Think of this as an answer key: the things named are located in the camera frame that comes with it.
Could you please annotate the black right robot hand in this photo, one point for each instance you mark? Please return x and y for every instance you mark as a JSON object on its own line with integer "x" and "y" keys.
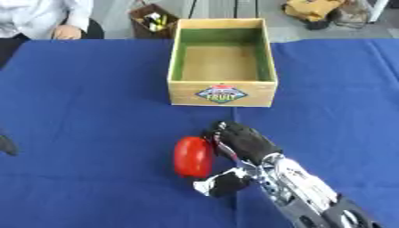
{"x": 245, "y": 143}

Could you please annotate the yellow bag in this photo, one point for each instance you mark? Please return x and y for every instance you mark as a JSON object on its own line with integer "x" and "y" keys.
{"x": 312, "y": 9}

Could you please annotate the red toy bell pepper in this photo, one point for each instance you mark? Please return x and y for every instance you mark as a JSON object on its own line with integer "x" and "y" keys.
{"x": 192, "y": 156}

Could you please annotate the brown box with items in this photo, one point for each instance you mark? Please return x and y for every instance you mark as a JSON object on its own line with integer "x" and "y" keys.
{"x": 150, "y": 23}

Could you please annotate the person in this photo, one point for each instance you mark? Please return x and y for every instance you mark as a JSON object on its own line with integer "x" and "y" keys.
{"x": 44, "y": 19}

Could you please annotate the tan box with green inside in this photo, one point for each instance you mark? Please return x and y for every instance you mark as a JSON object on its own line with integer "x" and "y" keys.
{"x": 222, "y": 63}

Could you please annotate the black tripod legs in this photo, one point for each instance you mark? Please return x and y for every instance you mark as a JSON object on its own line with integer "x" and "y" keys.
{"x": 223, "y": 8}

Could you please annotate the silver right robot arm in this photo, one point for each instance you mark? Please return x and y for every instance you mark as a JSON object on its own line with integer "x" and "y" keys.
{"x": 306, "y": 190}

